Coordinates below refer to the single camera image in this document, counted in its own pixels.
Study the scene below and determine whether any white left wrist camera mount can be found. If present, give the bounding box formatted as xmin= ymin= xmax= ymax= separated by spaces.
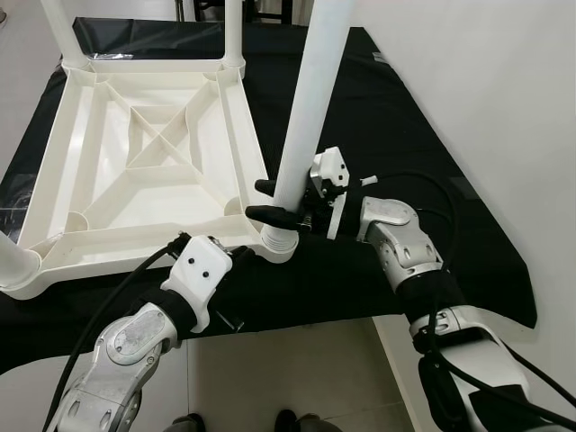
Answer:
xmin=160 ymin=236 xmax=233 ymax=334

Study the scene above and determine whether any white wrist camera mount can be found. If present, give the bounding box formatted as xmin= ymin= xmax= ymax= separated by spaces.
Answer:
xmin=160 ymin=236 xmax=233 ymax=334
xmin=310 ymin=147 xmax=379 ymax=242

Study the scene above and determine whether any white plastic children table top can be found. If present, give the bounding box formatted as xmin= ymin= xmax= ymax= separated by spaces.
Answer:
xmin=0 ymin=58 xmax=298 ymax=301

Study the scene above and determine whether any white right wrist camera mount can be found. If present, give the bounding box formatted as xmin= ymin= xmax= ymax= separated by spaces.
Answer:
xmin=310 ymin=147 xmax=379 ymax=242

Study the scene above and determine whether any robot right leg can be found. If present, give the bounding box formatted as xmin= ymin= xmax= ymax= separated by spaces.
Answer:
xmin=274 ymin=409 xmax=343 ymax=432

